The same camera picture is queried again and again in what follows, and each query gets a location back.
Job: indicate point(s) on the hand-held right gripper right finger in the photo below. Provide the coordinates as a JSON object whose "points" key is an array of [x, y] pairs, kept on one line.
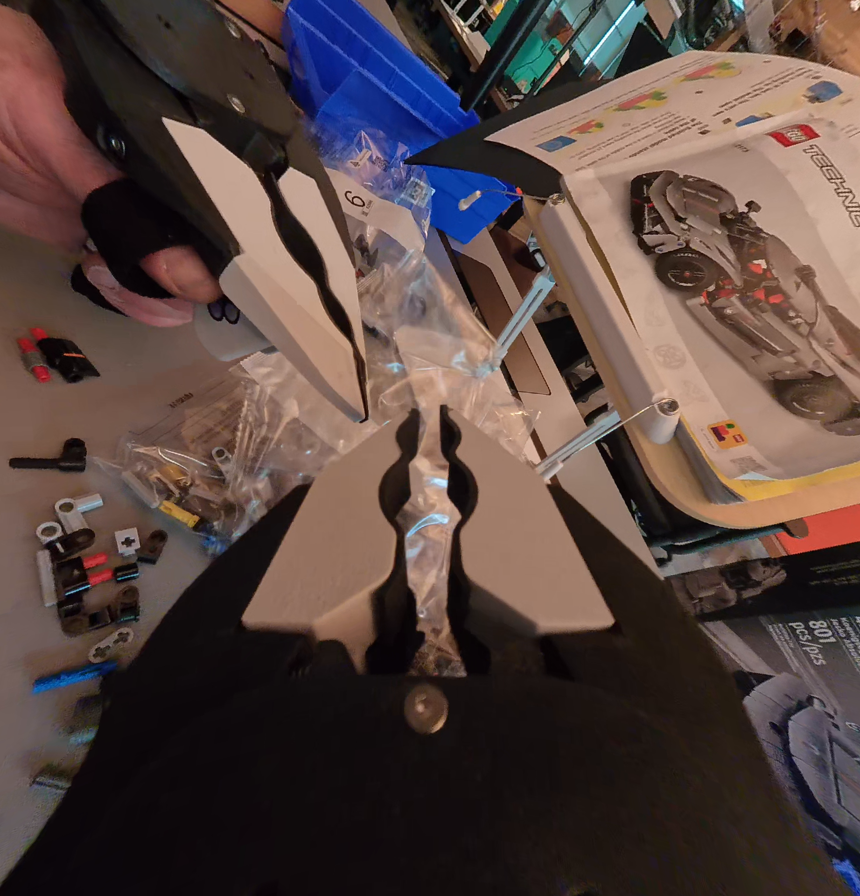
{"points": [[535, 560]]}

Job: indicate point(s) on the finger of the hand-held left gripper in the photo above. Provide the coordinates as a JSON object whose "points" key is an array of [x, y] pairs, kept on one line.
{"points": [[325, 245], [262, 266]]}

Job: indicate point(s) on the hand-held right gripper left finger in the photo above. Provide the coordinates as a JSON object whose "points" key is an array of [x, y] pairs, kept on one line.
{"points": [[318, 560]]}

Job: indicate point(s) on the black lego connector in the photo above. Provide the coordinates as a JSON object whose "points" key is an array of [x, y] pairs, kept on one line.
{"points": [[127, 603], [83, 616], [153, 547]]}

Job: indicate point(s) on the grey lego brick axle hole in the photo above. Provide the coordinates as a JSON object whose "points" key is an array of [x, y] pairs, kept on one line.
{"points": [[127, 541]]}

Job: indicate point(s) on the red and grey lego pin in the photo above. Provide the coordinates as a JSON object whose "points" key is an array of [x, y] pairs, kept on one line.
{"points": [[32, 360]]}

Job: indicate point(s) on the light grey lego axle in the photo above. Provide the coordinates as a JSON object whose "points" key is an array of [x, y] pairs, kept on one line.
{"points": [[47, 577]]}

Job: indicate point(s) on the blue lego pin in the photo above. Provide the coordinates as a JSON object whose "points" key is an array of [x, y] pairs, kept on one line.
{"points": [[73, 677]]}

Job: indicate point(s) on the black lego set box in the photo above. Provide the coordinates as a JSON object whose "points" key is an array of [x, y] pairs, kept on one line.
{"points": [[808, 630]]}

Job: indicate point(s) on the grey curved lego slope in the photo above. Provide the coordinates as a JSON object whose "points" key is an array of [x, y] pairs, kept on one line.
{"points": [[52, 778]]}

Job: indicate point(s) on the lego instruction booklet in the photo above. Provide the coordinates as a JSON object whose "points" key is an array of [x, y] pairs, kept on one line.
{"points": [[738, 245]]}

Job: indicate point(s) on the person's left hand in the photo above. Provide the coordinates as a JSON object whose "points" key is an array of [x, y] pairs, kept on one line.
{"points": [[24, 140]]}

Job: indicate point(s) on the clear bag of dark pieces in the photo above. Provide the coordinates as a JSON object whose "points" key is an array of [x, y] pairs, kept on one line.
{"points": [[381, 210]]}

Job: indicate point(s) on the blue plastic bin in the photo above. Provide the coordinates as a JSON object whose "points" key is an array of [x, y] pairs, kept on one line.
{"points": [[374, 84]]}

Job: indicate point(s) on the black piece with red pin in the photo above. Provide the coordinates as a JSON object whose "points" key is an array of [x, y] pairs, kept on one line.
{"points": [[69, 357]]}

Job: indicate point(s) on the black connector with red pins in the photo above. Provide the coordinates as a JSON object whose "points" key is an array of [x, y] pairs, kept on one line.
{"points": [[87, 570]]}

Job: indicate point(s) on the beige book stand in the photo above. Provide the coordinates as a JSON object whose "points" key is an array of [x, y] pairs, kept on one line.
{"points": [[598, 315]]}

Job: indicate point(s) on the black connector with white bush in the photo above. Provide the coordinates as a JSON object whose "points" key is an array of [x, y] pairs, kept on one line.
{"points": [[62, 537]]}

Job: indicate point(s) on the black L connector with axle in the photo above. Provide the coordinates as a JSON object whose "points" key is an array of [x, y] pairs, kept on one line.
{"points": [[52, 460]]}

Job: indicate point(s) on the black vertical post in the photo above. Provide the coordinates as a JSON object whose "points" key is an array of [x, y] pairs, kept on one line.
{"points": [[503, 56]]}

